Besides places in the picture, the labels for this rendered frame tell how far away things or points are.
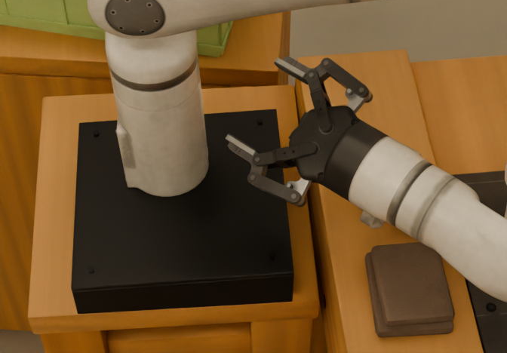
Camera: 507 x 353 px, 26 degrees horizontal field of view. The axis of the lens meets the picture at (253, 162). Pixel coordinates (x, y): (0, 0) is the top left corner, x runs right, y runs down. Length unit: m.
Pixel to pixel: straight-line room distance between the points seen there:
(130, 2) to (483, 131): 0.52
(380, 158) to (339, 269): 0.18
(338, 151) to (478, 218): 0.15
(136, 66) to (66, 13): 0.46
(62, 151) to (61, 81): 0.24
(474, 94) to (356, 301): 0.35
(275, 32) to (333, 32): 1.11
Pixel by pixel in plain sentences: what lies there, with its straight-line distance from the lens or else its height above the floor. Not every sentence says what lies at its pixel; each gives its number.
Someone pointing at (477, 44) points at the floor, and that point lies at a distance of 2.68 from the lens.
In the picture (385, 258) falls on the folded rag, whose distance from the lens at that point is 1.16.
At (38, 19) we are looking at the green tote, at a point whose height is 0.82.
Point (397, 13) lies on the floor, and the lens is 2.72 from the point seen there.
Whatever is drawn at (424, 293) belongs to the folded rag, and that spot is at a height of 0.93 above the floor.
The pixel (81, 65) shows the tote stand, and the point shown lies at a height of 0.78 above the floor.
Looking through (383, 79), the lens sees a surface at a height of 0.90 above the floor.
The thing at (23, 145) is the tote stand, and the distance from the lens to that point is 1.70.
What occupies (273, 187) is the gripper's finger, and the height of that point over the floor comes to 1.02.
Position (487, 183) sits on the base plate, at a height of 0.90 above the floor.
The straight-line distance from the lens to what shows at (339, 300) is 1.16.
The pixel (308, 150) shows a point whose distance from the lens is 1.08.
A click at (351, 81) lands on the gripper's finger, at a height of 1.08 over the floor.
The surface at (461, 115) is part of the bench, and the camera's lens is 1.35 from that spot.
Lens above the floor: 1.90
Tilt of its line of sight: 53 degrees down
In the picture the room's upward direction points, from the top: straight up
